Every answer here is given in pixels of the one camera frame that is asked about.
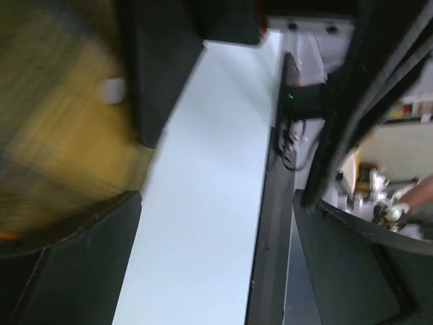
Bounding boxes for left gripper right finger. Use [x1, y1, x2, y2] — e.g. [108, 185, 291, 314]
[293, 190, 432, 324]

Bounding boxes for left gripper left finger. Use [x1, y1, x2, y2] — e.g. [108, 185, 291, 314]
[1, 192, 141, 324]

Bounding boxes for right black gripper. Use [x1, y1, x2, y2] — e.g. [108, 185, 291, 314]
[121, 0, 265, 148]

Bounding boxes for yellow plaid long sleeve shirt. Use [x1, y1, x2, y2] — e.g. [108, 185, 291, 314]
[1, 1, 154, 240]

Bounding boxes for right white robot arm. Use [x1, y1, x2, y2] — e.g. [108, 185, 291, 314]
[115, 1, 432, 207]

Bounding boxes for person's forearm in background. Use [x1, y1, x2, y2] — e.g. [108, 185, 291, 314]
[397, 176, 433, 211]

